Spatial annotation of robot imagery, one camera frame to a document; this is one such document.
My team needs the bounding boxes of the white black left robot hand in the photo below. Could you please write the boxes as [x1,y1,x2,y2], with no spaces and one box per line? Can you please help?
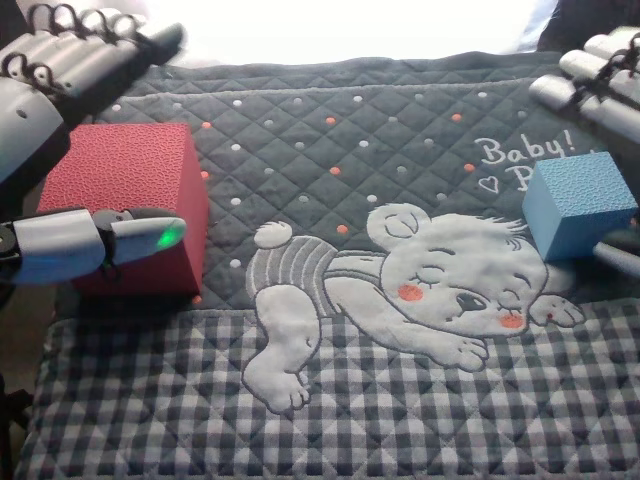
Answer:
[0,2,189,287]

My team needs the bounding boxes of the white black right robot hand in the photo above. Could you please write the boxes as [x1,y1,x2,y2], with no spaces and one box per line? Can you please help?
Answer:
[528,24,640,280]

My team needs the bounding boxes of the blue foam cube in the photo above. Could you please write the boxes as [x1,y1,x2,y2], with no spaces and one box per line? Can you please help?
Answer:
[521,151,640,264]

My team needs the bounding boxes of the red foam cube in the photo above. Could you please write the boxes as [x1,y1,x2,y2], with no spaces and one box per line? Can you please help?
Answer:
[37,122,210,300]

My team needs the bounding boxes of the grey quilt with bear print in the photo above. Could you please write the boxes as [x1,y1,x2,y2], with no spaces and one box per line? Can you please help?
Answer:
[14,49,640,480]

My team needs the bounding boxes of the black frame piece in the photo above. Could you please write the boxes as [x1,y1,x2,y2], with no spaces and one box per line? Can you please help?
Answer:
[0,374,32,480]

